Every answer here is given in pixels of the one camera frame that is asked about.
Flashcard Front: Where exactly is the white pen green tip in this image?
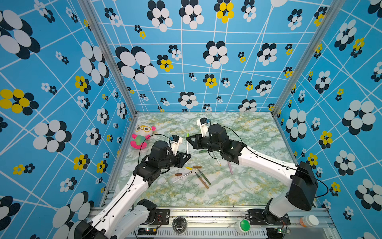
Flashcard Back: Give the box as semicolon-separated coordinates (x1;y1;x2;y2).
186;133;190;153

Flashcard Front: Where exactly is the white orange bottle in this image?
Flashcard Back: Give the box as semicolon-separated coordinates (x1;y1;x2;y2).
299;215;319;228

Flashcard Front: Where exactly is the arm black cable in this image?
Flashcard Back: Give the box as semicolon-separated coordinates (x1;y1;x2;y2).
137;133;171;168
220;125;329;199

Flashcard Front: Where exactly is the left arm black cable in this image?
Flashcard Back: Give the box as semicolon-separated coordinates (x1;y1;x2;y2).
137;133;171;168

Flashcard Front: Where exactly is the white pink plush toy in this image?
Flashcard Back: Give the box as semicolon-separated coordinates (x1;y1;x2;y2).
130;125;156;149

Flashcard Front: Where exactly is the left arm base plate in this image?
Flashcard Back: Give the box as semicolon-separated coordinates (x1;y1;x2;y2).
142;209;170;225

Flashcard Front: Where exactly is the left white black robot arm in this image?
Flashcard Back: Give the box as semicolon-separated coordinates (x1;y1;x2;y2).
73;138;192;239

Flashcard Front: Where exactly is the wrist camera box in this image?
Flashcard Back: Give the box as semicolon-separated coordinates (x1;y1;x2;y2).
170;135;183;155
197;117;210;137

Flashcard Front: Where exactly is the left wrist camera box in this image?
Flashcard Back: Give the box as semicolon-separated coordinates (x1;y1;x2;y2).
170;135;183;155

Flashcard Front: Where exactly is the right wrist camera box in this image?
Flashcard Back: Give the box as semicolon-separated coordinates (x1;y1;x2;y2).
197;117;210;137

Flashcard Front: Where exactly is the green gel pen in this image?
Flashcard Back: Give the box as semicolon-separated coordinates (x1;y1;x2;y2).
198;169;211;185

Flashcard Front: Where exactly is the green push button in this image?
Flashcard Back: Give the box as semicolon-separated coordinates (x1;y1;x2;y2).
235;219;251;234

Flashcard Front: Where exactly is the aluminium front frame rail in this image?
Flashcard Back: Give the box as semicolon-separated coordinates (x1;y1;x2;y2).
86;206;335;231

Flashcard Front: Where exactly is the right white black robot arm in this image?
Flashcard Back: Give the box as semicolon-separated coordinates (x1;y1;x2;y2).
187;124;318;224

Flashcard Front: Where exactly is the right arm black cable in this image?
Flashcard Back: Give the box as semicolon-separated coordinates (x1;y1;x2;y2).
220;125;329;199

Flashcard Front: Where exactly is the white pen brown tip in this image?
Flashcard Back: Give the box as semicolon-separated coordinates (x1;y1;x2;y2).
173;171;193;184

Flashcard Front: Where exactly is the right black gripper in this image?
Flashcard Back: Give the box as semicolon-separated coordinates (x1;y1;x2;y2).
186;135;223;155

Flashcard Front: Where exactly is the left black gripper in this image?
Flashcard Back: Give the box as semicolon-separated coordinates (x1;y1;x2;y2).
159;150;192;170

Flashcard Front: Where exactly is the brown gel pen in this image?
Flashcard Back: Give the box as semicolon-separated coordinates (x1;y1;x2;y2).
195;172;209;189

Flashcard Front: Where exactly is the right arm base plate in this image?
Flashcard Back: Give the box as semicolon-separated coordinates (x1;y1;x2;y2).
244;209;291;227

